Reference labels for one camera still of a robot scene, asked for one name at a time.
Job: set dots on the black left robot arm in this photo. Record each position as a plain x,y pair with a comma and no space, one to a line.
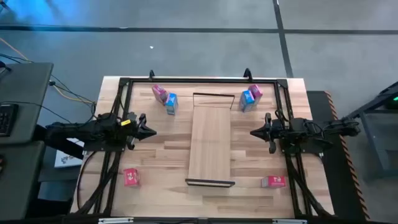
93,129

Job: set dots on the black table clamp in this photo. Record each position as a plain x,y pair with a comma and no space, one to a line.
151,74
247,74

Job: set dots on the white cardboard box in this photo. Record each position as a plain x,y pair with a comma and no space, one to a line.
66,158

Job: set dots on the black metal cart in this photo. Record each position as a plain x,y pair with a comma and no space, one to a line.
373,124

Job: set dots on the pink cereal box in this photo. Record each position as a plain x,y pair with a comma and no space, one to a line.
257,91
159,93

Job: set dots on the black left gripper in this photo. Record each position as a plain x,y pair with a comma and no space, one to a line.
136,124

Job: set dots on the red cereal box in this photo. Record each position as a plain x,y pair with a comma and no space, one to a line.
131,177
275,181

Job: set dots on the grey desk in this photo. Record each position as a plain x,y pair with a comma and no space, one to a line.
25,90

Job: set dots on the blue cereal box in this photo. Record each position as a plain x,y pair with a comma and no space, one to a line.
171,104
247,101

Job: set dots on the wooden shelf with black frame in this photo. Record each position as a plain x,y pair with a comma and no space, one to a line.
210,140

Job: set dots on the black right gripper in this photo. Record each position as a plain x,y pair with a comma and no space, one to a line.
271,133

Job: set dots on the silver metal bracket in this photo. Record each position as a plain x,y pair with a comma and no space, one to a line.
115,220
289,221

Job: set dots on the black aluminium rig frame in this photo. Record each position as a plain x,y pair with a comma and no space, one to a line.
202,80

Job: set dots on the black keyboard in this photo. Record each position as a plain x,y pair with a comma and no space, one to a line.
7,119

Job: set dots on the black mat with hazard stripe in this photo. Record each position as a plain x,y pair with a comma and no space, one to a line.
320,109

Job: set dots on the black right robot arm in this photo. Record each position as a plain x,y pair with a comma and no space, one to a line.
311,132

